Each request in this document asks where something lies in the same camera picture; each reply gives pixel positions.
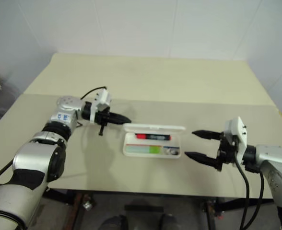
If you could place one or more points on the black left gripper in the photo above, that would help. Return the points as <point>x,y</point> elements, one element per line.
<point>102,117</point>

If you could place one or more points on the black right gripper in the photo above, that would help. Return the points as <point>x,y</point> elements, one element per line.
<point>227,151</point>

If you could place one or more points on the small metal sharpener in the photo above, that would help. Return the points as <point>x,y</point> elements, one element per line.
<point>172,151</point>

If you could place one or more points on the white plastic pencil case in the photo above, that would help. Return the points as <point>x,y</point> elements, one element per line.
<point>153,128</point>

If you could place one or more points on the black marker with red ends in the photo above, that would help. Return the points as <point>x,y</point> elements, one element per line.
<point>155,137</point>

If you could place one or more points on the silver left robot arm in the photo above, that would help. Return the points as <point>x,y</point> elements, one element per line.
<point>35,158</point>

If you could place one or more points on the rusty table leg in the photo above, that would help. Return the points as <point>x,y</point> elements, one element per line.
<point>210,215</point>
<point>78,213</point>

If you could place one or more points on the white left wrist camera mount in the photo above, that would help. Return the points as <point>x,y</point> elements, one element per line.
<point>105,97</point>

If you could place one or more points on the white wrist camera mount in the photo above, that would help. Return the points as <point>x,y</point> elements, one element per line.
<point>239,134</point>
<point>105,97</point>

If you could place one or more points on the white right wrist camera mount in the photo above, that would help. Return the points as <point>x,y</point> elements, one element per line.
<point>239,134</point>

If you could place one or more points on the black table frame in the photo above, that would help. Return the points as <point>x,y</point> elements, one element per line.
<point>57,196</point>

